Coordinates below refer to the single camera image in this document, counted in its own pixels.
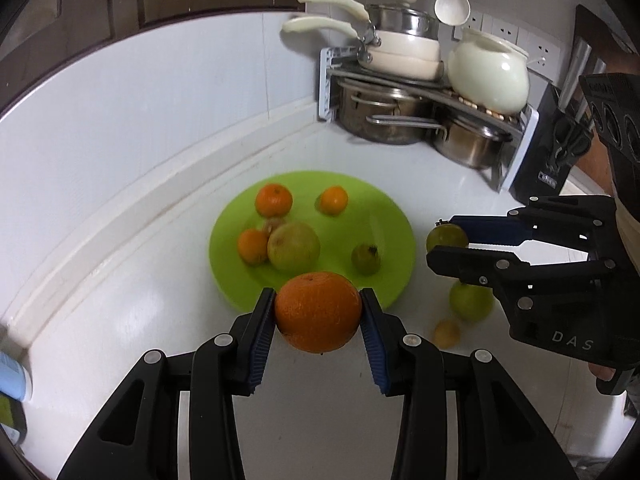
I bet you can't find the person's right hand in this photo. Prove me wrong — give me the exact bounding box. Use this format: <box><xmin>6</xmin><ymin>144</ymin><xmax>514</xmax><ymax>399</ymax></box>
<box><xmin>588</xmin><ymin>363</ymin><xmax>616</xmax><ymax>382</ymax></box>

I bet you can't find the white hanging ladle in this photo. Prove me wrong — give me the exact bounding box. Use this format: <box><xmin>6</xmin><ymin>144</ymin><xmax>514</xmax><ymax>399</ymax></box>
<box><xmin>434</xmin><ymin>0</ymin><xmax>471</xmax><ymax>27</ymax></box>

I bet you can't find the round orange mandarin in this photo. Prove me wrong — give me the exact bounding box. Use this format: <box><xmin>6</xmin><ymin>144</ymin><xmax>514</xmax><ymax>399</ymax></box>
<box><xmin>254</xmin><ymin>183</ymin><xmax>293</xmax><ymax>218</ymax></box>

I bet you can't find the steel lidded pot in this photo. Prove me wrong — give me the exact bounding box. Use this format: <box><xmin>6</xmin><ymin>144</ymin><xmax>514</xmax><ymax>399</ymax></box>
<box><xmin>297</xmin><ymin>0</ymin><xmax>439</xmax><ymax>40</ymax></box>

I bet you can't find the large orange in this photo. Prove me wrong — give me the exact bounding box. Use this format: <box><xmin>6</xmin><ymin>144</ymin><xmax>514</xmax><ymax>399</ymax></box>
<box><xmin>274</xmin><ymin>272</ymin><xmax>362</xmax><ymax>354</ymax></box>

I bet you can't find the small green persimmon on plate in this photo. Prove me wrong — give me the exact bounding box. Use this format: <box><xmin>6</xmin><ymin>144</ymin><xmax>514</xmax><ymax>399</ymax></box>
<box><xmin>352</xmin><ymin>244</ymin><xmax>382</xmax><ymax>275</ymax></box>

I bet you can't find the large yellow-green fruit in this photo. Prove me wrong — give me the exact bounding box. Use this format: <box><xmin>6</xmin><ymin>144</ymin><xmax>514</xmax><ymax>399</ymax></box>
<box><xmin>267</xmin><ymin>221</ymin><xmax>321</xmax><ymax>274</ymax></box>

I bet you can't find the mandarin with stem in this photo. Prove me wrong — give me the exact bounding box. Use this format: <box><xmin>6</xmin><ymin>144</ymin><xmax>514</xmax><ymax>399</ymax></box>
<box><xmin>236</xmin><ymin>229</ymin><xmax>268</xmax><ymax>266</ymax></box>

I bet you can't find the small yellow-brown fruit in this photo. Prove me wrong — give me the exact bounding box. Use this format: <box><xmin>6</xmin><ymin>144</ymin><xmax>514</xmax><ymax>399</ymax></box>
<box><xmin>262</xmin><ymin>217</ymin><xmax>286</xmax><ymax>236</ymax></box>

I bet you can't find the cream saucepan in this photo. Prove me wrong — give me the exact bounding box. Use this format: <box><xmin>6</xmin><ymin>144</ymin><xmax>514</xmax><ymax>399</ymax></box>
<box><xmin>282</xmin><ymin>15</ymin><xmax>444</xmax><ymax>82</ymax></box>

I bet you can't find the white ceramic pot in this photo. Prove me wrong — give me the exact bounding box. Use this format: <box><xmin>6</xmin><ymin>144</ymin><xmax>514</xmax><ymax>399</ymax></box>
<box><xmin>445</xmin><ymin>28</ymin><xmax>529</xmax><ymax>116</ymax></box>

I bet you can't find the small brownish round fruit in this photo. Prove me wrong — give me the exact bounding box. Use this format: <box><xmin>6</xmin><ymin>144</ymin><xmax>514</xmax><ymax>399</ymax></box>
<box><xmin>432</xmin><ymin>320</ymin><xmax>461</xmax><ymax>350</ymax></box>

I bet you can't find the small green persimmon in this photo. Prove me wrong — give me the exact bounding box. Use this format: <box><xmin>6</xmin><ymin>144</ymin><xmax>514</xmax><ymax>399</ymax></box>
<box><xmin>352</xmin><ymin>244</ymin><xmax>382</xmax><ymax>275</ymax></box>
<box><xmin>425</xmin><ymin>222</ymin><xmax>469</xmax><ymax>252</ymax></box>

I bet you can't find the metal pot rack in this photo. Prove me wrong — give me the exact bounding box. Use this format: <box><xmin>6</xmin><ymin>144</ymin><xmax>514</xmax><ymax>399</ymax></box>
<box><xmin>318</xmin><ymin>47</ymin><xmax>539</xmax><ymax>191</ymax></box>

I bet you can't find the oval orange citrus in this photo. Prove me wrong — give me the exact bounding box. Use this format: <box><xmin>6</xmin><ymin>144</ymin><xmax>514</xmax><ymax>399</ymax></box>
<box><xmin>318</xmin><ymin>185</ymin><xmax>349</xmax><ymax>216</ymax></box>

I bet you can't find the steel pot lower right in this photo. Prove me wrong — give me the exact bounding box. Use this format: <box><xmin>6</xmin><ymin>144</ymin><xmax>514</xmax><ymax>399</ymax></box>
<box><xmin>433</xmin><ymin>115</ymin><xmax>512</xmax><ymax>169</ymax></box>

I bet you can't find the steel pot lower left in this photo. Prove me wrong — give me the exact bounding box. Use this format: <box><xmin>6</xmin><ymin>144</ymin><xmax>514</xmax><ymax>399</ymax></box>
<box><xmin>336</xmin><ymin>77</ymin><xmax>442</xmax><ymax>145</ymax></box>

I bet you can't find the green plate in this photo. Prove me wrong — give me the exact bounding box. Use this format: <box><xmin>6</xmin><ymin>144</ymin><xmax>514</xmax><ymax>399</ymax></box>
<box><xmin>208</xmin><ymin>170</ymin><xmax>416</xmax><ymax>313</ymax></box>

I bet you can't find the green apple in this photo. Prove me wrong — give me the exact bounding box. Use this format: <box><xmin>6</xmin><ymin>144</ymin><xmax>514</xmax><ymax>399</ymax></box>
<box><xmin>449</xmin><ymin>281</ymin><xmax>495</xmax><ymax>324</ymax></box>

